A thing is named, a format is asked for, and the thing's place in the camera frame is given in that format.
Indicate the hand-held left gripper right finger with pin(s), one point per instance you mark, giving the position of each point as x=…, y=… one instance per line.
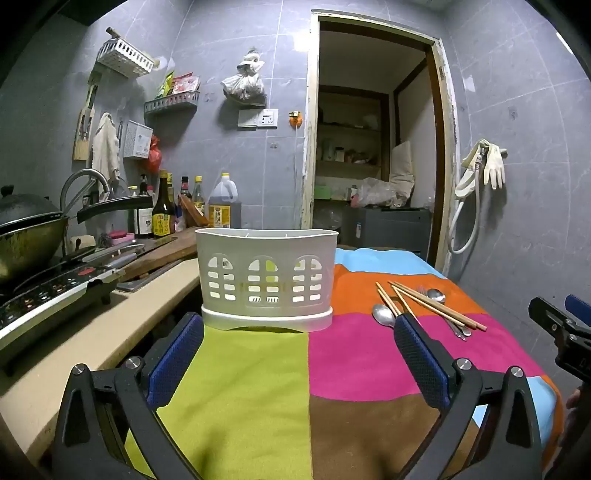
x=420, y=360

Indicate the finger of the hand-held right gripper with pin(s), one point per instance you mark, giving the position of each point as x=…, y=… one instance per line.
x=579, y=308
x=547, y=314

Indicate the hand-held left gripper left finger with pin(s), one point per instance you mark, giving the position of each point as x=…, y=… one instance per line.
x=178, y=355

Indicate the wooden chopstick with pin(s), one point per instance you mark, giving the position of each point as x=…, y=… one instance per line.
x=443, y=308
x=386, y=303
x=405, y=303
x=388, y=300
x=438, y=316

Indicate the metal spoon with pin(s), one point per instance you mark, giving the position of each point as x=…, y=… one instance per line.
x=436, y=295
x=383, y=316

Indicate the metal fork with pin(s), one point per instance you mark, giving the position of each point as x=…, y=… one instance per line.
x=422, y=291

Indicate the white plastic utensil basket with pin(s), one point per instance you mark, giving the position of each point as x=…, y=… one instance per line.
x=268, y=249

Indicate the person's right hand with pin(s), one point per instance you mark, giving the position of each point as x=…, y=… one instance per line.
x=574, y=398

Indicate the multicolour patchwork cloth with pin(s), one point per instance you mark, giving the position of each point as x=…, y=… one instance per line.
x=360, y=360

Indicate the wooden cutting board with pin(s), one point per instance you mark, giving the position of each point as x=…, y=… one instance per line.
x=166, y=251

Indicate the kitchen cleaver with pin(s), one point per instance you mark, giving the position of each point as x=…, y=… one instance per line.
x=115, y=256

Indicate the grey cabinet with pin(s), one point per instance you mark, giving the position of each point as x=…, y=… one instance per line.
x=392, y=230

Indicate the pink soap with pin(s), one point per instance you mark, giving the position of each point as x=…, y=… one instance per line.
x=121, y=234

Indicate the steel wool scrubber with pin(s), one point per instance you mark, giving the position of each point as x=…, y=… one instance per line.
x=102, y=241

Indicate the dark bottle white label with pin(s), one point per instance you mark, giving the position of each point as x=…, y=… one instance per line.
x=144, y=221

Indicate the soy sauce bottle yellow label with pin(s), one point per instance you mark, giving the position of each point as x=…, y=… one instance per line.
x=164, y=217

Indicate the cream rubber glove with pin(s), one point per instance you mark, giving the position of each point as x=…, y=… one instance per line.
x=495, y=168
x=467, y=182

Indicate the cooking oil jug yellow cap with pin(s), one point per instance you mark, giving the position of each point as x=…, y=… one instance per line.
x=225, y=207

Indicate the small glass bottle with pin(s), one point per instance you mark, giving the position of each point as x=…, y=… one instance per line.
x=132, y=203

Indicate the clear bottle yellow cap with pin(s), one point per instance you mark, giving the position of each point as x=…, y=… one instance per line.
x=199, y=196

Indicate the dark bottle black cap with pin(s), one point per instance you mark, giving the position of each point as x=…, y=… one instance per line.
x=185, y=187

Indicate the crumpled plastic bag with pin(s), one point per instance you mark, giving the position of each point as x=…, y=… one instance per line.
x=381, y=191

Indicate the green box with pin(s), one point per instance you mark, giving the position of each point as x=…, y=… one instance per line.
x=323, y=191

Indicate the red plastic bag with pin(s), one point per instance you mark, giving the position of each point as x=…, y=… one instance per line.
x=154, y=157

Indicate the metal faucet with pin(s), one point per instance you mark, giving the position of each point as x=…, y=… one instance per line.
x=87, y=171

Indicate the wooden shelf unit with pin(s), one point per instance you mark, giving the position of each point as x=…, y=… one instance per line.
x=346, y=164

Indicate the dark pot lid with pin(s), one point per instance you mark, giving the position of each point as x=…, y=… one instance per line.
x=27, y=203

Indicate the hanging white towel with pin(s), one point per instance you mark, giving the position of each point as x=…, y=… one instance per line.
x=105, y=147

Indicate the wooden knife holder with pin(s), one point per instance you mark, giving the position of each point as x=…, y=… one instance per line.
x=82, y=138

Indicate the green snack packet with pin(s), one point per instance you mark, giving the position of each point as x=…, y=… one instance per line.
x=166, y=85

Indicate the red snack packet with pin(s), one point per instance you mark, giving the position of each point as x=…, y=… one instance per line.
x=187, y=84

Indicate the hanging clear plastic bag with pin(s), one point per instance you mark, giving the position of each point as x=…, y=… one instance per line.
x=244, y=85

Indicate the white wall box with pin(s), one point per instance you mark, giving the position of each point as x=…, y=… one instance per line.
x=137, y=140

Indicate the door frame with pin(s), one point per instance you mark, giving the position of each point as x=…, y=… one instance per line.
x=308, y=138

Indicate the wall socket panel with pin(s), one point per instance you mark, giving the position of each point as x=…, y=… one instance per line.
x=258, y=118

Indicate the grey wall rack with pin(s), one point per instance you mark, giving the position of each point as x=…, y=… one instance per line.
x=171, y=104

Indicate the orange wall hook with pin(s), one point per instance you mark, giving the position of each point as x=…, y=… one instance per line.
x=295, y=119

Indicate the white wall basket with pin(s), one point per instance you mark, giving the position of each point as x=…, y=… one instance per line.
x=124, y=57

